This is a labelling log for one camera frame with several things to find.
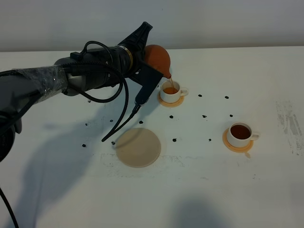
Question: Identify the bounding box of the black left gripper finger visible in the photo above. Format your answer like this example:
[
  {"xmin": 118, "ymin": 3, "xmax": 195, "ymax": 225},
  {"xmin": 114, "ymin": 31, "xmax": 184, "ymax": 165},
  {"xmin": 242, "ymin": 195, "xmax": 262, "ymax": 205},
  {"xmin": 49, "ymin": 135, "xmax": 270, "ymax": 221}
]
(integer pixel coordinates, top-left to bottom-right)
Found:
[{"xmin": 118, "ymin": 22, "xmax": 152, "ymax": 59}]

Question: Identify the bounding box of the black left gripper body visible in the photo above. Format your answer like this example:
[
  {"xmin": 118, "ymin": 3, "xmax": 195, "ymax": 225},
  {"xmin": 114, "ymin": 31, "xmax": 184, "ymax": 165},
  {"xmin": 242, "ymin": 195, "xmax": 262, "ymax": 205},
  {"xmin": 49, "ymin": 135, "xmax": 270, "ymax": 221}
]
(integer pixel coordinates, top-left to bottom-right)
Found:
[{"xmin": 90, "ymin": 44, "xmax": 146, "ymax": 87}]

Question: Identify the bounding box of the brown clay teapot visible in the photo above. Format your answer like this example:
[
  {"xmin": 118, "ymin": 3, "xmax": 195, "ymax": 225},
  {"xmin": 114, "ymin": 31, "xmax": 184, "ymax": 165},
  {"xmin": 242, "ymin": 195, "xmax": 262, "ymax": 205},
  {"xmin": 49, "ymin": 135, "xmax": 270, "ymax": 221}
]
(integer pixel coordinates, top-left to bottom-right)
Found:
[{"xmin": 144, "ymin": 45, "xmax": 171, "ymax": 79}]

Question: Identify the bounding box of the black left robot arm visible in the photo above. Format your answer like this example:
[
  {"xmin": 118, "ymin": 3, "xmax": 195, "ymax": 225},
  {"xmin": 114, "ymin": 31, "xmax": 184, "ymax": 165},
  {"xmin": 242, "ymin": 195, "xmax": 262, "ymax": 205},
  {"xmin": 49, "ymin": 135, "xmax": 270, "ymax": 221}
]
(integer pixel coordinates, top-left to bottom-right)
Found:
[{"xmin": 0, "ymin": 22, "xmax": 152, "ymax": 159}]

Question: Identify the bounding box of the beige round teapot coaster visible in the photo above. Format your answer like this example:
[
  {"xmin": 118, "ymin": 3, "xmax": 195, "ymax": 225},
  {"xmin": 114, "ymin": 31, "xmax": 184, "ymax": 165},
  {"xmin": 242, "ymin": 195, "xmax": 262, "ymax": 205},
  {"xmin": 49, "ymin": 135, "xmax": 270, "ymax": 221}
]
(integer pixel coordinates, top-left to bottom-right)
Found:
[{"xmin": 115, "ymin": 128, "xmax": 161, "ymax": 168}]

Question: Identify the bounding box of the white teacup far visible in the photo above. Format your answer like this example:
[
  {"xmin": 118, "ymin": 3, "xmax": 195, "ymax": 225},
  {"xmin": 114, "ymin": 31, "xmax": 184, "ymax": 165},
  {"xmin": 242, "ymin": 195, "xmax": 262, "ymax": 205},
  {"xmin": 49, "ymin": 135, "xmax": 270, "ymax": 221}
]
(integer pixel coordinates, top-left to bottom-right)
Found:
[{"xmin": 160, "ymin": 80, "xmax": 189, "ymax": 103}]

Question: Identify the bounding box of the white teacup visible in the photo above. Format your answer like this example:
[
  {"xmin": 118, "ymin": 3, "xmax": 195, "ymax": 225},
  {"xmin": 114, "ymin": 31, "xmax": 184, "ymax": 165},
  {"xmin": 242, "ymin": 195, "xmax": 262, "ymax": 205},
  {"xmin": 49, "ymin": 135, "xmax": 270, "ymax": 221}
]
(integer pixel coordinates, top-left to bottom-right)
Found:
[
  {"xmin": 160, "ymin": 80, "xmax": 189, "ymax": 103},
  {"xmin": 227, "ymin": 122, "xmax": 260, "ymax": 148}
]

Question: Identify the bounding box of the orange coaster far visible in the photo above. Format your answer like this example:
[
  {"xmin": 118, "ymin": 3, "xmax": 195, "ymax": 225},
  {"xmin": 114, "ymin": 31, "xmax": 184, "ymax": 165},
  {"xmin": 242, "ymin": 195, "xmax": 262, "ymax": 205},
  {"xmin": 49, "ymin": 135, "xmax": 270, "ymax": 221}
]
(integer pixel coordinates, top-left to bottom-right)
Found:
[{"xmin": 157, "ymin": 92, "xmax": 184, "ymax": 108}]

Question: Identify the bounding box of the orange coaster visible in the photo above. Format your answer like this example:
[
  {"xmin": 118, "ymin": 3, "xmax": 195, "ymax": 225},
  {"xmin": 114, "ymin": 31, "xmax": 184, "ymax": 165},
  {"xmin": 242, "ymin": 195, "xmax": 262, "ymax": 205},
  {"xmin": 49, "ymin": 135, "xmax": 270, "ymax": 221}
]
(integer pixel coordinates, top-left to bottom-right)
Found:
[
  {"xmin": 222, "ymin": 129, "xmax": 254, "ymax": 153},
  {"xmin": 157, "ymin": 92, "xmax": 184, "ymax": 108}
]

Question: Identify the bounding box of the white teacup near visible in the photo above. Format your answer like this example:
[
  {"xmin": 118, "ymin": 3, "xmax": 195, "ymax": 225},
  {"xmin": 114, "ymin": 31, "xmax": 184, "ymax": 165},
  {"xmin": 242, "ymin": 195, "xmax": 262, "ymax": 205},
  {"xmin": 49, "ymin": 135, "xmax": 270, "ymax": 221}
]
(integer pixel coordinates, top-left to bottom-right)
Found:
[{"xmin": 227, "ymin": 122, "xmax": 260, "ymax": 148}]

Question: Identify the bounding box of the orange coaster near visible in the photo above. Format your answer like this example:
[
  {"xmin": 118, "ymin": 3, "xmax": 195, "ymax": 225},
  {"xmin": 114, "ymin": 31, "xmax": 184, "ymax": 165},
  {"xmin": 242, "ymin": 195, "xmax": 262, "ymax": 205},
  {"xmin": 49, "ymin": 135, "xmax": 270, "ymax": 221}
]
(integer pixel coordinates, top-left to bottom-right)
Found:
[{"xmin": 222, "ymin": 129, "xmax": 254, "ymax": 153}]

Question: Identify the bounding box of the thin black left cable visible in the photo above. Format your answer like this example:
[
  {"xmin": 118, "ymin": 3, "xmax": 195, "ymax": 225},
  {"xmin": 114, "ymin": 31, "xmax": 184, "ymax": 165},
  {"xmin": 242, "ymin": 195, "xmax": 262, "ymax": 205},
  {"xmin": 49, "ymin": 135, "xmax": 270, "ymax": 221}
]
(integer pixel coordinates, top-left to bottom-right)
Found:
[{"xmin": 64, "ymin": 40, "xmax": 124, "ymax": 103}]

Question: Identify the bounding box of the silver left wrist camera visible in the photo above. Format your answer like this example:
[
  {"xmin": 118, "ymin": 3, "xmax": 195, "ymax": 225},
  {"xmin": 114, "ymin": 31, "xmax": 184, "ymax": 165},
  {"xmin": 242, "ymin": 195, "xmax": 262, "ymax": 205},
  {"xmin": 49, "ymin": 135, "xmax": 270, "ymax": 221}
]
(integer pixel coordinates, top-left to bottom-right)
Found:
[{"xmin": 129, "ymin": 61, "xmax": 163, "ymax": 106}]

